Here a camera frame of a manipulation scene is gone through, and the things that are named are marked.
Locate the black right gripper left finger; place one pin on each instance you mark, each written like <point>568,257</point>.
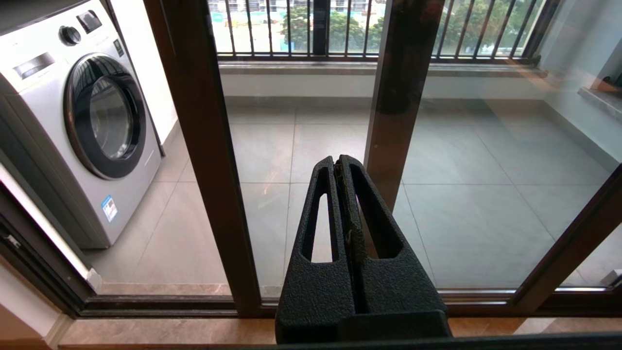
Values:
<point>316,291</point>

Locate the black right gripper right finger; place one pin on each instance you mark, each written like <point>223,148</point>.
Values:
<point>398,284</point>

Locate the brown-framed sliding glass door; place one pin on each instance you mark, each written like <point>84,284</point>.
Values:
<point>204,146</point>

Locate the brown-framed fixed glass door panel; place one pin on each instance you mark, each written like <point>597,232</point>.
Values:
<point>398,97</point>

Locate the grey stone window sill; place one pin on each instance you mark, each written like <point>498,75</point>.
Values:
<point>291,67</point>

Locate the black balcony railing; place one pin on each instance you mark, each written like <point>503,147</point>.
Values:
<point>272,29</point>

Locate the side window with railing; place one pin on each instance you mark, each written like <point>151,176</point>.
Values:
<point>607,92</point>

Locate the white front-load washing machine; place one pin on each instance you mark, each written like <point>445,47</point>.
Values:
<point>63,136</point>

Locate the dark window frame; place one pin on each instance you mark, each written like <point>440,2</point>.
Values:
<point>320,29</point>

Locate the dark outer door frame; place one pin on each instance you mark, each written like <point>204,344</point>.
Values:
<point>39,277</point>

